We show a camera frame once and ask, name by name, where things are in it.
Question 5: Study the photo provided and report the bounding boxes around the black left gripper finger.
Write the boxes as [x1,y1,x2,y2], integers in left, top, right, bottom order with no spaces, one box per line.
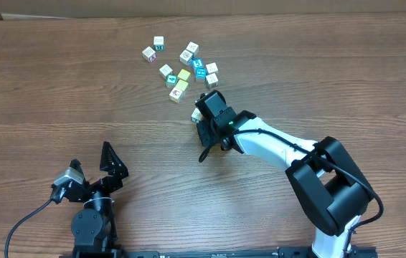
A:
[100,141,128,179]
[70,159,85,178]

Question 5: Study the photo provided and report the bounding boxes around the white acorn picture block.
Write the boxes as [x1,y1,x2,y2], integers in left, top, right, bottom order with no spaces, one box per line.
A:
[169,87,184,103]

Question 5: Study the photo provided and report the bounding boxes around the white block brown picture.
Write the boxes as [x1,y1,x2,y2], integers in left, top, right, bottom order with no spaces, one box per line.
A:
[206,73,219,88]

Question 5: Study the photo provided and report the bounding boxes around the yellow block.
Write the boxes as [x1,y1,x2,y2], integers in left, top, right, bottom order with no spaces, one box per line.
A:
[175,80,189,92]
[177,69,191,81]

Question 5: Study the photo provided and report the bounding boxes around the blue number five block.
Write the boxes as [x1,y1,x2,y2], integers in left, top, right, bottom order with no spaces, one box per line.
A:
[192,58,204,72]

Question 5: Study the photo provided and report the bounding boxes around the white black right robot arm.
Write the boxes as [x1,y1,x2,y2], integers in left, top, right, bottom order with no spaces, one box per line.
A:
[195,90,384,257]

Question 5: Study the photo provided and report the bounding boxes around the green number four block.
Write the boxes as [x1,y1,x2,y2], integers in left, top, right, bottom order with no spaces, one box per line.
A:
[166,75,179,88]

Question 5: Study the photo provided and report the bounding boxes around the white block red trim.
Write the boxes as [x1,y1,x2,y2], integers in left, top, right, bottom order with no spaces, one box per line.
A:
[159,64,174,79]

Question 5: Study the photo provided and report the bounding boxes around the white block blue side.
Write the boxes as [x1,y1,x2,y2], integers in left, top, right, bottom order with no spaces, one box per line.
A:
[179,49,194,66]

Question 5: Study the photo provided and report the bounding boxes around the white block red side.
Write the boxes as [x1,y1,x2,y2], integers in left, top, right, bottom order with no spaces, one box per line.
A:
[142,47,156,62]

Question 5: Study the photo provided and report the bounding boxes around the white block green side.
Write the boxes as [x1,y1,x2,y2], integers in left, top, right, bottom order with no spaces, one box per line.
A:
[154,36,165,51]

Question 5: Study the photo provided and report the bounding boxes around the brown cardboard backdrop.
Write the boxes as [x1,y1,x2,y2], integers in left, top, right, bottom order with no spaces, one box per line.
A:
[0,0,406,19]

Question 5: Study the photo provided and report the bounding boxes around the black left camera cable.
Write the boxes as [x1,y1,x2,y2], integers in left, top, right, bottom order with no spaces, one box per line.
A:
[4,186,64,258]

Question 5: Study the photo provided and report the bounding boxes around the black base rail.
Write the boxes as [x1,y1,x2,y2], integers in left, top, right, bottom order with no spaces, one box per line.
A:
[59,245,379,258]

